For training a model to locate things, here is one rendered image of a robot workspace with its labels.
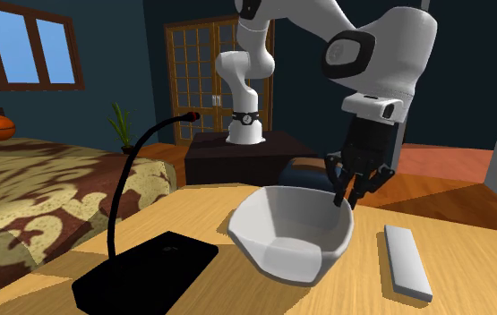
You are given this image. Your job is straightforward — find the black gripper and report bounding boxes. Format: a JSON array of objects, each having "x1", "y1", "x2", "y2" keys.
[{"x1": 324, "y1": 115, "x2": 400, "y2": 210}]

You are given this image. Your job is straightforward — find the white bowl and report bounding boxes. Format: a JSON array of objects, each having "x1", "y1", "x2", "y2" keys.
[{"x1": 227, "y1": 184, "x2": 356, "y2": 287}]

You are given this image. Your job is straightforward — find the dark blue cushion stool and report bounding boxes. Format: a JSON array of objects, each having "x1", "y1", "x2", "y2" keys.
[{"x1": 277, "y1": 157, "x2": 338, "y2": 193}]

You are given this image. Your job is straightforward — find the white flat remote control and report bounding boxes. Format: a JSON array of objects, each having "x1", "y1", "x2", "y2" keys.
[{"x1": 382, "y1": 224, "x2": 434, "y2": 303}]

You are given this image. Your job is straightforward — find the dark robot stand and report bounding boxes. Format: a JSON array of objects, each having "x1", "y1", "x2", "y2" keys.
[{"x1": 184, "y1": 130, "x2": 320, "y2": 187}]

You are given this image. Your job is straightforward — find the wooden lattice door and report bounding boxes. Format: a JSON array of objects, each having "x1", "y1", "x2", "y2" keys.
[{"x1": 163, "y1": 14, "x2": 276, "y2": 148}]

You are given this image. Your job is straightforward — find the black gooseneck desk lamp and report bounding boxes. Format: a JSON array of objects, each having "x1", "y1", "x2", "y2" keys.
[{"x1": 71, "y1": 111, "x2": 220, "y2": 315}]

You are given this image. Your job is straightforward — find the green potted plant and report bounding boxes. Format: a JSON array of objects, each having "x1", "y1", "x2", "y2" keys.
[{"x1": 107, "y1": 101, "x2": 138, "y2": 156}]

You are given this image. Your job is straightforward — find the bed with patterned brown blanket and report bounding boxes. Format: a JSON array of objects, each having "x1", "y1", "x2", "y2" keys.
[{"x1": 0, "y1": 138, "x2": 179, "y2": 307}]

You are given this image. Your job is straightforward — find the brown framed window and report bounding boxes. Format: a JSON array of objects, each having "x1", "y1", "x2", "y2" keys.
[{"x1": 0, "y1": 0, "x2": 87, "y2": 93}]

